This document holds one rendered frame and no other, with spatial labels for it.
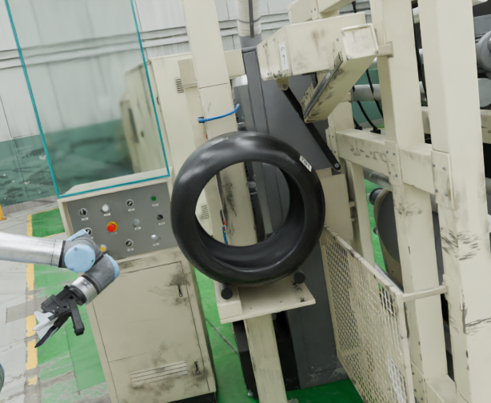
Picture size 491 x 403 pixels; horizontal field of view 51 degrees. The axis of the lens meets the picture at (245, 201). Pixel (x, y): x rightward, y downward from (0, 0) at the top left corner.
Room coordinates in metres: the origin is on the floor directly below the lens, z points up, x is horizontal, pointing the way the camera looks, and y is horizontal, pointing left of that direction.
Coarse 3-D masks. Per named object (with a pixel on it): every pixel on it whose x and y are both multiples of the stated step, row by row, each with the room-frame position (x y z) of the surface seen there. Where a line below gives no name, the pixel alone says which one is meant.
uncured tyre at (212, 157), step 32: (192, 160) 1.81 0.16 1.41; (224, 160) 1.76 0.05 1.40; (256, 160) 1.76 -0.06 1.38; (288, 160) 1.78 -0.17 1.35; (192, 192) 1.75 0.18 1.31; (320, 192) 1.81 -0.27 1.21; (192, 224) 1.75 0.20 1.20; (288, 224) 2.05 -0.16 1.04; (320, 224) 1.80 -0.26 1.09; (192, 256) 1.76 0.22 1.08; (224, 256) 2.02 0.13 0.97; (256, 256) 2.03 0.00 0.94; (288, 256) 1.77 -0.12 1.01
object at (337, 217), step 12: (324, 180) 2.12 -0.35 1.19; (336, 180) 2.12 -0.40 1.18; (324, 192) 2.12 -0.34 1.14; (336, 192) 2.12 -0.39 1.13; (336, 204) 2.12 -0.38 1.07; (348, 204) 2.12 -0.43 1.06; (336, 216) 2.12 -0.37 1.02; (348, 216) 2.12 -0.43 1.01; (336, 228) 2.12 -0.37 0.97; (348, 228) 2.12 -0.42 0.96; (324, 240) 2.11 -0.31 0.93; (348, 240) 2.12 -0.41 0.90
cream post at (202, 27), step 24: (192, 0) 2.16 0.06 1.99; (192, 24) 2.15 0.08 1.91; (216, 24) 2.16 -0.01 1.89; (192, 48) 2.15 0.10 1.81; (216, 48) 2.16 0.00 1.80; (216, 72) 2.16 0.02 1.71; (216, 96) 2.16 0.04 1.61; (216, 120) 2.16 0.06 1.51; (240, 168) 2.16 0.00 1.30; (240, 192) 2.16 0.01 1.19; (240, 216) 2.16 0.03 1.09; (240, 240) 2.16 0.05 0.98; (264, 336) 2.16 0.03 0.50; (264, 360) 2.16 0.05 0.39; (264, 384) 2.15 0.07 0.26
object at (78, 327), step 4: (72, 304) 1.62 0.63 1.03; (76, 304) 1.62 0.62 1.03; (72, 308) 1.61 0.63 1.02; (76, 308) 1.61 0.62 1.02; (72, 312) 1.60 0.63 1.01; (76, 312) 1.60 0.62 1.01; (72, 316) 1.59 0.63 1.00; (76, 316) 1.59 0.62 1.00; (80, 316) 1.59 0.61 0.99; (72, 320) 1.60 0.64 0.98; (76, 320) 1.58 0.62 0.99; (80, 320) 1.58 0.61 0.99; (76, 324) 1.57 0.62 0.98; (80, 324) 1.57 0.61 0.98; (76, 328) 1.56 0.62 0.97; (80, 328) 1.56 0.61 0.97; (84, 328) 1.58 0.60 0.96; (76, 332) 1.56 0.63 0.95; (80, 332) 1.56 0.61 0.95
